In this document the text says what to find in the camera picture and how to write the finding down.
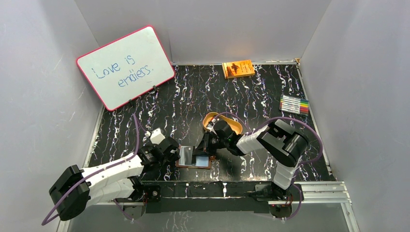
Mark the pink framed whiteboard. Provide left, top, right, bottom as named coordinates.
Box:
left=76, top=26, right=175, bottom=111

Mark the brown leather card holder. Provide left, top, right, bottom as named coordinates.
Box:
left=176, top=145, right=211, bottom=169

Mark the gold oval tin tray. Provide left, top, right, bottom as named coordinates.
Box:
left=202, top=112, right=243, bottom=134

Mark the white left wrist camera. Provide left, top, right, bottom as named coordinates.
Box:
left=145, top=128, right=165, bottom=145

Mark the orange book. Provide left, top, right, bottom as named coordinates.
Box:
left=222, top=60, right=255, bottom=79

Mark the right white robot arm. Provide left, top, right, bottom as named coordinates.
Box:
left=192, top=119, right=309, bottom=200

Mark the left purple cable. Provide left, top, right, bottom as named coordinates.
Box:
left=42, top=114, right=151, bottom=226

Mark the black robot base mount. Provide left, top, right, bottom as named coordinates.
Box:
left=116, top=181, right=305, bottom=219

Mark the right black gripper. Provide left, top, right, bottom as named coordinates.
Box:
left=192, top=131, right=228, bottom=157

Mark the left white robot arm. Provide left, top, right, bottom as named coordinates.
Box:
left=42, top=137, right=179, bottom=225

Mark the aluminium rail frame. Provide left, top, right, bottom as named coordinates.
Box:
left=56, top=181, right=361, bottom=232

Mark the colour marker pen set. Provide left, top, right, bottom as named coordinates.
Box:
left=279, top=94, right=309, bottom=116

